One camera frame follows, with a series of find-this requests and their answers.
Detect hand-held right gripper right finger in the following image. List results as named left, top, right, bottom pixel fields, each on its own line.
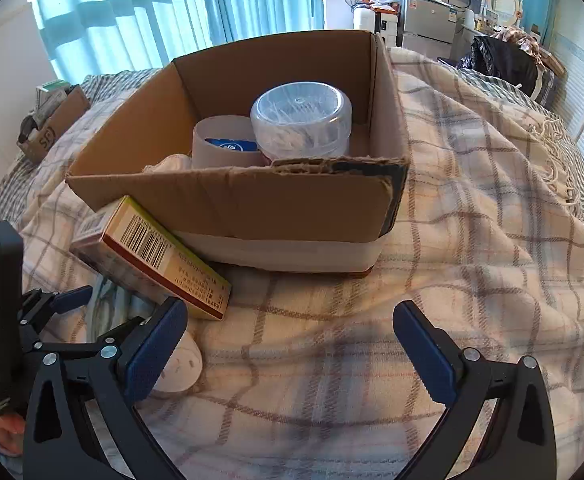
left=393, top=301, right=558, bottom=480

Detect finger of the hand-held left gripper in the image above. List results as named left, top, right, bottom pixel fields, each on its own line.
left=19, top=312, right=142, bottom=357
left=19, top=285, right=94, bottom=331

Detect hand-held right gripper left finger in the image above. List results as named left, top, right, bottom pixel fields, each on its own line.
left=22, top=296, right=189, bottom=480

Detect yellow red medicine box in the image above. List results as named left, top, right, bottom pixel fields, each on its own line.
left=70, top=196, right=233, bottom=322

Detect large cardboard box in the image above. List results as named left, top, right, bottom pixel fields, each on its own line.
left=65, top=30, right=411, bottom=277

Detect person's left hand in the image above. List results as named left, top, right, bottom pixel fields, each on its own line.
left=0, top=411, right=26, bottom=457

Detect white round container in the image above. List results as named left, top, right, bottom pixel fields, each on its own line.
left=152, top=332, right=203, bottom=393

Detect light blue plastic packet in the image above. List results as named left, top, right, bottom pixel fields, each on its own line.
left=89, top=275, right=153, bottom=336

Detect cream plaid blanket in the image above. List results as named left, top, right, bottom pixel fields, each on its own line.
left=9, top=45, right=584, bottom=480

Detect grey checked bedsheet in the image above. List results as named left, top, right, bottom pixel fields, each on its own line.
left=0, top=67, right=173, bottom=221

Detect white cloth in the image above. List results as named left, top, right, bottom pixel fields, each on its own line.
left=142, top=154, right=193, bottom=175

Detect small brown cardboard box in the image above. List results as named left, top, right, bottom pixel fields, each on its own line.
left=18, top=85, right=92, bottom=163

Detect brown cardboard tube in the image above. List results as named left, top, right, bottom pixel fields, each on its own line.
left=192, top=116, right=267, bottom=170

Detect green white carton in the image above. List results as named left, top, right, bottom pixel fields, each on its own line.
left=36, top=80, right=70, bottom=111

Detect blue round tin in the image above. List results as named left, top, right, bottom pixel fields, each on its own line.
left=207, top=136, right=259, bottom=154

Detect clear plastic cotton swab jar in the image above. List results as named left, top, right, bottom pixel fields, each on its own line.
left=250, top=81, right=353, bottom=163

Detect blue curtains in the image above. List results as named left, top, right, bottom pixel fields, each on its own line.
left=24, top=0, right=325, bottom=78

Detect black bag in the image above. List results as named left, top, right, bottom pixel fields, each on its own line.
left=459, top=35, right=548, bottom=97

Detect white window blind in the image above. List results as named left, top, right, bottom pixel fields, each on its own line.
left=542, top=35, right=584, bottom=161

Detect brown patterned cloth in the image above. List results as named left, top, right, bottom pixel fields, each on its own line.
left=494, top=27, right=555, bottom=63

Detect silver mini fridge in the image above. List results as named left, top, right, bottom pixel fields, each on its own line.
left=401, top=0, right=460, bottom=58

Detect white appliance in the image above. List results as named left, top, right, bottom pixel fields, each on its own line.
left=353, top=7, right=401, bottom=46

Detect white oval mirror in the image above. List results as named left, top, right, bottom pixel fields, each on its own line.
left=482, top=0, right=523, bottom=28

